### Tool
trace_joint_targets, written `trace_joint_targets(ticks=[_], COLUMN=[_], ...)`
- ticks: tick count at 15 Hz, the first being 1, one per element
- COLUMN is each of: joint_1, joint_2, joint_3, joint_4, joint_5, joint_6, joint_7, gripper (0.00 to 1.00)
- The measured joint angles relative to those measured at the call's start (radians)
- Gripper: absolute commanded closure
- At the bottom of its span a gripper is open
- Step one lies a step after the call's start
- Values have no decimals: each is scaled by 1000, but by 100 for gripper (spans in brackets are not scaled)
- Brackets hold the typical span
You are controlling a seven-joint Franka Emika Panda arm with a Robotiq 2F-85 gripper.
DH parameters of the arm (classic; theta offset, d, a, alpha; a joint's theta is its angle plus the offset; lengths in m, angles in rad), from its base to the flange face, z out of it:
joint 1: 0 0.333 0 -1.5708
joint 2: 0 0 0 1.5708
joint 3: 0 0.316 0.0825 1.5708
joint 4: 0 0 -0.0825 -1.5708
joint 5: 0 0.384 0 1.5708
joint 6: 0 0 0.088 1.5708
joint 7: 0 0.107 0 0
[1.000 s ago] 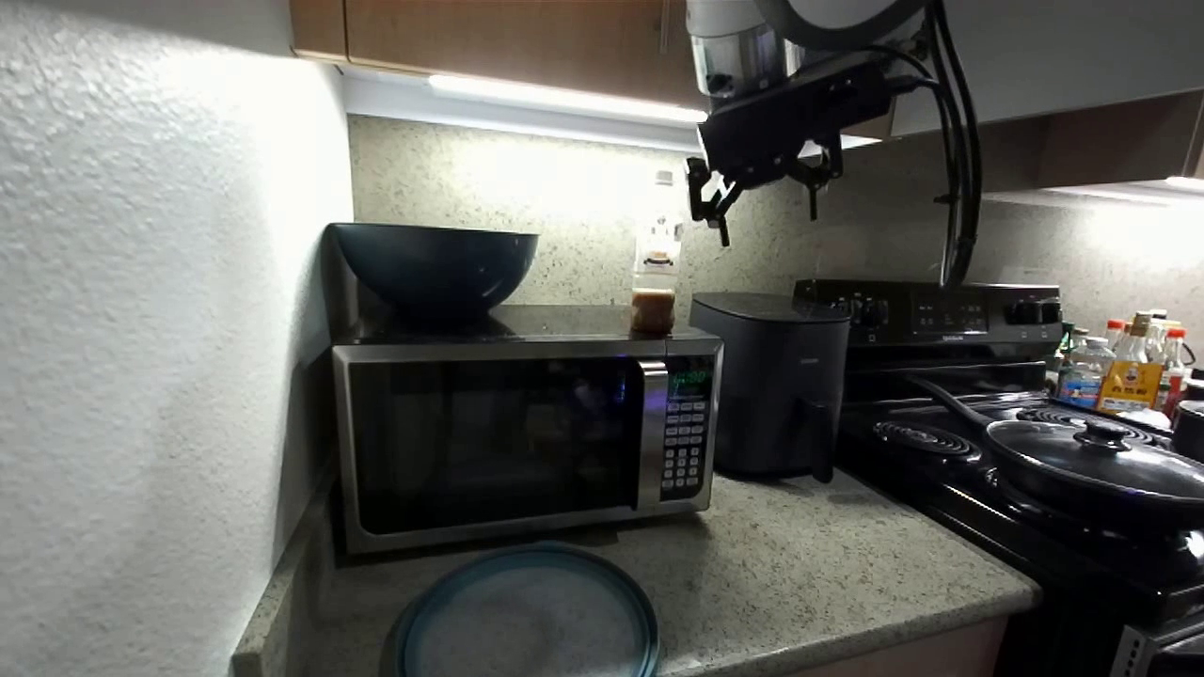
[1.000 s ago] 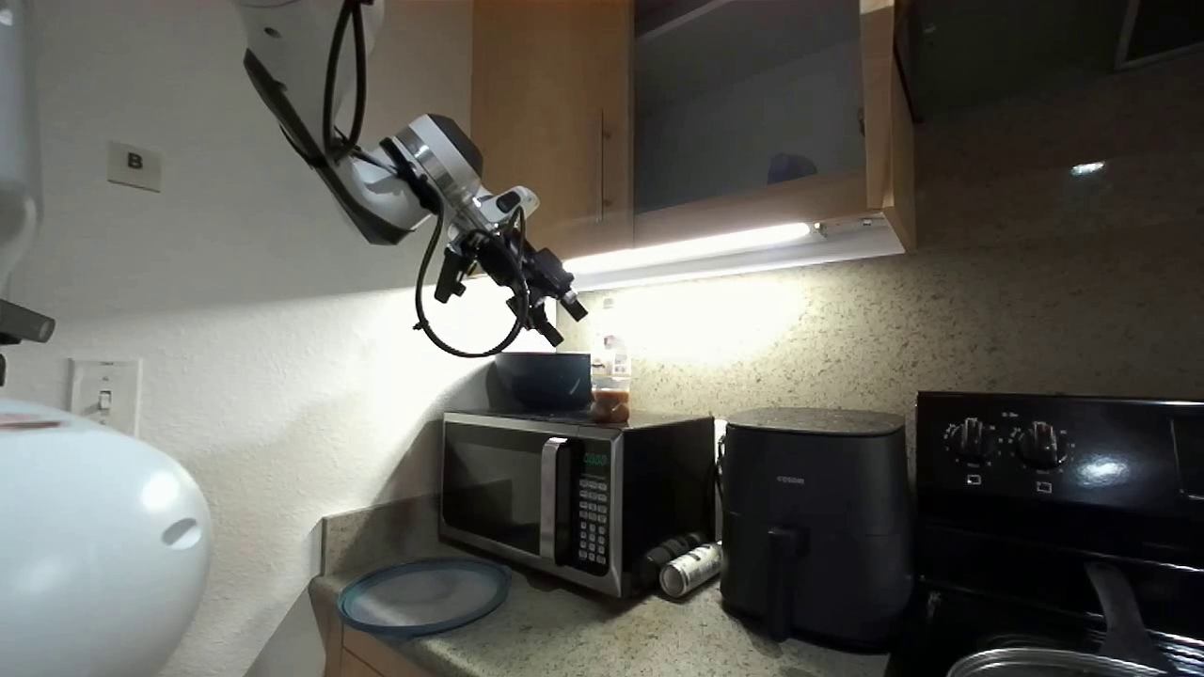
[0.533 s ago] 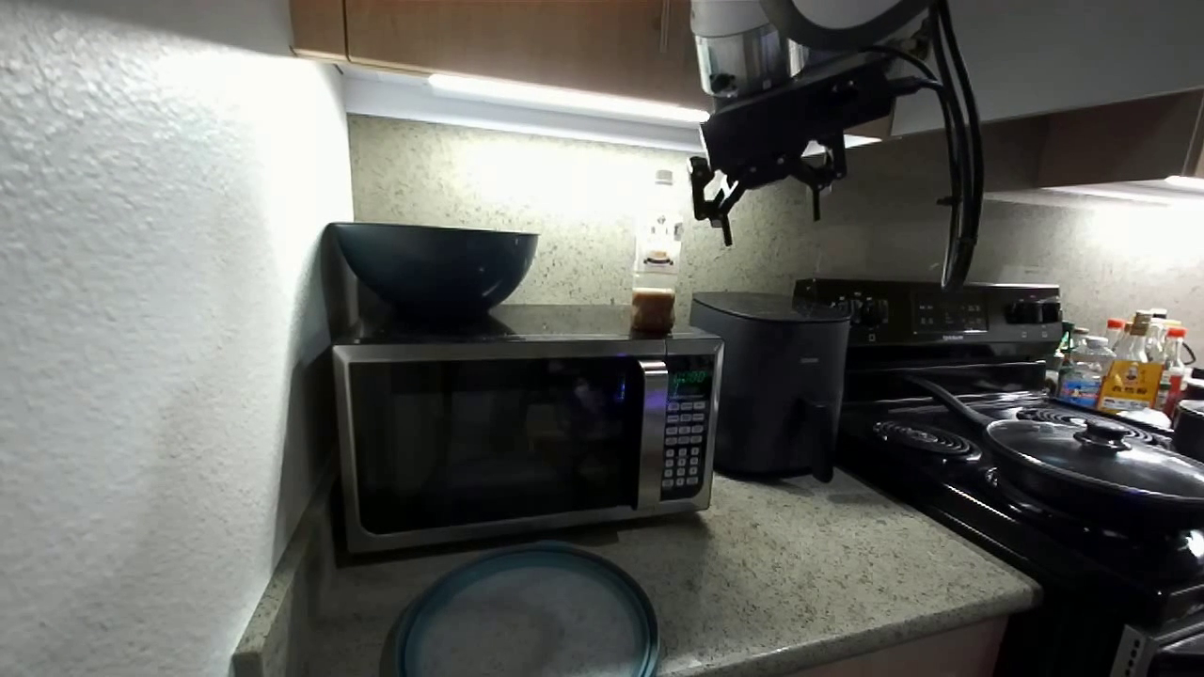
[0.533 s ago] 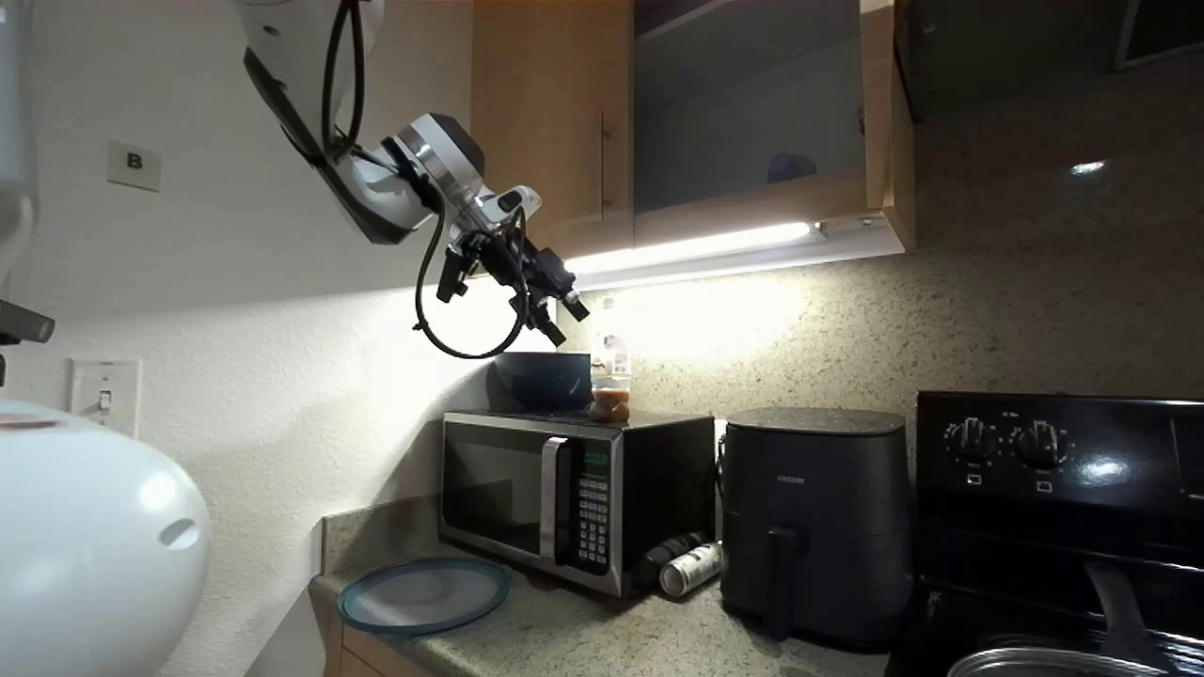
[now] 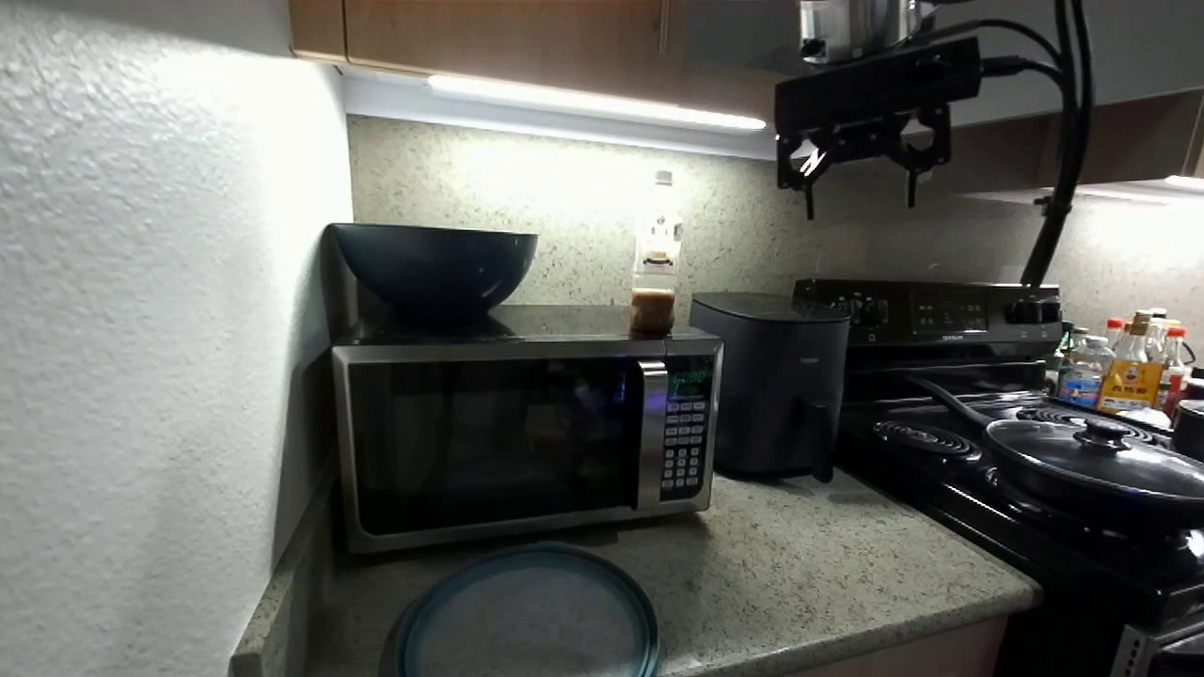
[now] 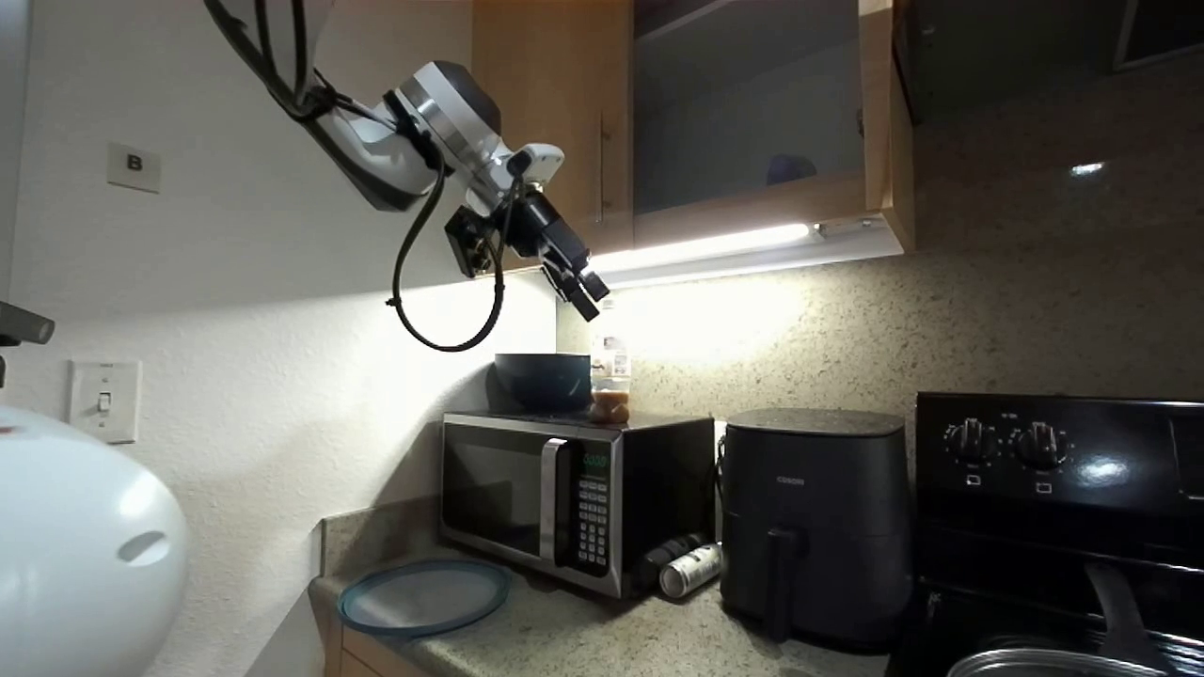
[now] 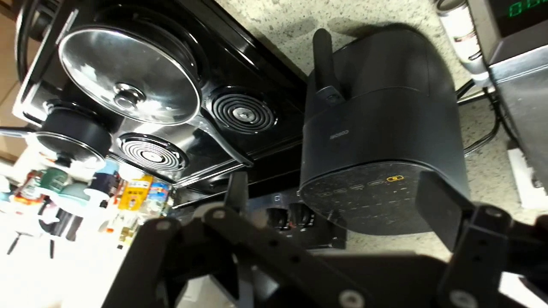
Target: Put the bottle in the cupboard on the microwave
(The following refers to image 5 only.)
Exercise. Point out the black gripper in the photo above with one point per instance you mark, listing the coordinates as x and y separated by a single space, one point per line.
861 139

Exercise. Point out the clear bottle with brown liquid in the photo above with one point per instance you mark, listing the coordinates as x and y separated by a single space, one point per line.
652 312

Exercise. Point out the open cupboard door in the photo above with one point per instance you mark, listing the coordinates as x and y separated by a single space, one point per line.
1150 51

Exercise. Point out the clear bottle blue label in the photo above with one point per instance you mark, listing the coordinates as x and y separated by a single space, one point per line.
1079 377

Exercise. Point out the yellow label oil bottle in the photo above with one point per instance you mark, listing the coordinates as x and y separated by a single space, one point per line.
1133 377

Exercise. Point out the red capped sauce bottle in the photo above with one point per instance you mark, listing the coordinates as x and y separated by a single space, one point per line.
1179 360

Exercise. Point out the stainless steel black microwave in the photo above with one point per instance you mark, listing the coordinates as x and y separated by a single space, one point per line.
500 436

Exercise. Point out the black electric stove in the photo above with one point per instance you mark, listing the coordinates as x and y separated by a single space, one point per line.
925 312

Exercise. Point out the black air fryer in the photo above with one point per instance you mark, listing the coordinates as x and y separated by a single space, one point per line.
771 387

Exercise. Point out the wooden over-stove cabinet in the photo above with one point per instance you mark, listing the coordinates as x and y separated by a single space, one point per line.
1128 143

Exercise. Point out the under-cabinet light strip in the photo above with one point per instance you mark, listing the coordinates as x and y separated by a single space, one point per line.
597 100

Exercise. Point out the black frying pan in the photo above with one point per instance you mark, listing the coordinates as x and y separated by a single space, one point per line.
1093 510

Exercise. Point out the dark blue bowl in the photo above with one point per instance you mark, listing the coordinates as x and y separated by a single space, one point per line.
435 268

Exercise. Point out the wooden base cabinet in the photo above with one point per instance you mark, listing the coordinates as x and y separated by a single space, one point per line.
915 654

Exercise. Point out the blue rimmed round plate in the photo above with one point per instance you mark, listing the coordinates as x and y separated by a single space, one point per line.
529 623

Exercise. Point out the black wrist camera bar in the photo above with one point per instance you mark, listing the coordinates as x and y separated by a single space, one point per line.
879 81

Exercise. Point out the wooden wall cupboard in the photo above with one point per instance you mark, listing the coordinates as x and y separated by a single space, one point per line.
500 30

